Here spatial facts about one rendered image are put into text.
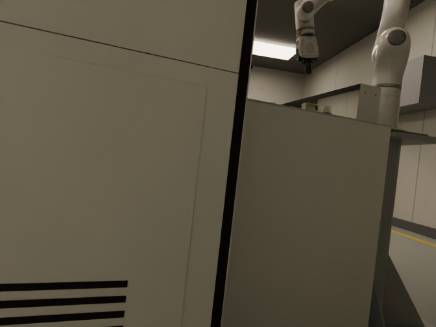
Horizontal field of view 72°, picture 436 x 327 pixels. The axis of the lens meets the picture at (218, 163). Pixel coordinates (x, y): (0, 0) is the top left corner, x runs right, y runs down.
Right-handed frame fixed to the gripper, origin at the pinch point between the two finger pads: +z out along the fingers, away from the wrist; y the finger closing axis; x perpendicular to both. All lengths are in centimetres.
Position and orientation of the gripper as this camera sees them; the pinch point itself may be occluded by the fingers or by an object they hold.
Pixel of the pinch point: (307, 69)
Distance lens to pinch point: 156.1
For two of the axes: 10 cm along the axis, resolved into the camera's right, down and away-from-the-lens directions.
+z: 0.9, 9.9, 0.8
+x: -3.3, -0.4, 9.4
